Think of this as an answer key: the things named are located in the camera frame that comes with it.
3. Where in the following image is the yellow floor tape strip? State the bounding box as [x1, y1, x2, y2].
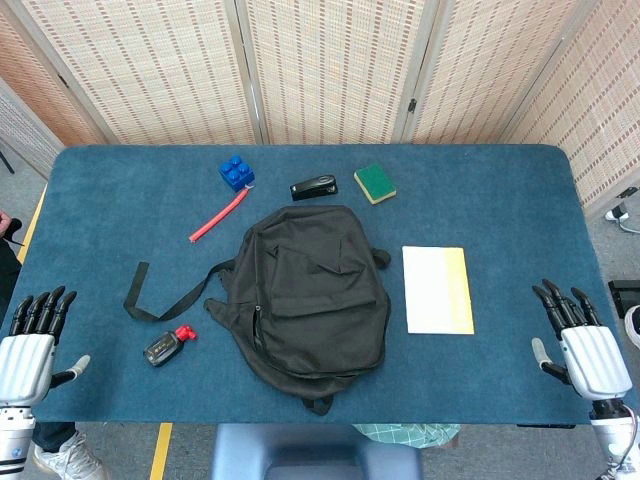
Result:
[17, 184, 49, 264]
[149, 422, 174, 480]

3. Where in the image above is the blue table cover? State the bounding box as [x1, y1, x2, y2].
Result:
[0, 143, 624, 426]

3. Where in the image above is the person in dark clothes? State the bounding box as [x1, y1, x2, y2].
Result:
[0, 209, 25, 321]

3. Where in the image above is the black stapler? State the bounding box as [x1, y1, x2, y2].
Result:
[289, 173, 339, 203]

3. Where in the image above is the black bottle red cap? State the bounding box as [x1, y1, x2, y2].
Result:
[142, 324, 199, 369]

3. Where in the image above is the black box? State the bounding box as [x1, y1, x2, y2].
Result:
[607, 279, 640, 317]

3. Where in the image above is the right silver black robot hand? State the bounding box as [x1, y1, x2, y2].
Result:
[530, 278, 634, 401]

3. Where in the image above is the blue grey robot torso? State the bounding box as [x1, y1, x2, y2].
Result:
[209, 423, 425, 480]

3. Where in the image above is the red plastic tube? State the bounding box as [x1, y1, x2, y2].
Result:
[188, 185, 254, 244]

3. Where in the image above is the blue jeans leg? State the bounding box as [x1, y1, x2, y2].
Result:
[32, 422, 76, 454]

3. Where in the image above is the white woven screen panel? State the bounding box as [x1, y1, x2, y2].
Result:
[0, 77, 66, 180]

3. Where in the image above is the white sneaker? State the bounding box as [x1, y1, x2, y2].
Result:
[32, 432, 109, 480]

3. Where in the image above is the black fabric backpack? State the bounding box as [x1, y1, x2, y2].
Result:
[123, 203, 392, 417]

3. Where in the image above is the white and yellow notebook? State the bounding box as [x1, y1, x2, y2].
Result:
[401, 244, 476, 335]

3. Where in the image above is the woven folding screen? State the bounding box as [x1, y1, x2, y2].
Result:
[0, 0, 640, 211]

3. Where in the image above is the green checked cloth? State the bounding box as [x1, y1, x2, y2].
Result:
[352, 423, 461, 447]

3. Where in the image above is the blue toy building block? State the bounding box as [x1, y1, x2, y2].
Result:
[218, 155, 256, 193]

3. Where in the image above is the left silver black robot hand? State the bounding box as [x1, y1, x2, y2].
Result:
[0, 285, 92, 407]

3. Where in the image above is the white and black shoe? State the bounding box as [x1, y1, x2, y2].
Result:
[604, 187, 640, 232]

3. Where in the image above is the green yellow sponge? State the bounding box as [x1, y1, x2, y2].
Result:
[353, 164, 399, 206]

